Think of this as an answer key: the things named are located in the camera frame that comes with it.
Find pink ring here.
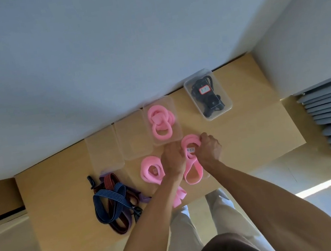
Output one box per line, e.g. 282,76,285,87
163,108,177,128
146,104,169,124
151,119,176,142

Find person's right forearm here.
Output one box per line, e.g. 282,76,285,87
202,141,331,251

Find clear plastic box red label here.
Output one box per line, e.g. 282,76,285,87
181,64,235,125

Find person's left forearm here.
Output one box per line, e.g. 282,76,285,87
96,171,199,251

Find person's right hand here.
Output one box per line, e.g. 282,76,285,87
191,130,225,170

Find blue striped elastic strap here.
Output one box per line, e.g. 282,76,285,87
91,180,144,226

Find clear plastic lid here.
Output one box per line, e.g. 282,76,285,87
112,109,154,162
84,127,127,177

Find pink resistance band white label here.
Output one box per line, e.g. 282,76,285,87
177,132,213,187

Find purple elastic strap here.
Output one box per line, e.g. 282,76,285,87
119,180,157,228

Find light grey trousers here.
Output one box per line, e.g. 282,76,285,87
156,181,281,251

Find maroon striped elastic strap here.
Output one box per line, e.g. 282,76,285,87
98,170,140,239

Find black strap bundle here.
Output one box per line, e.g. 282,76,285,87
189,72,229,120

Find person's left hand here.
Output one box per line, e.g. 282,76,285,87
158,140,190,181

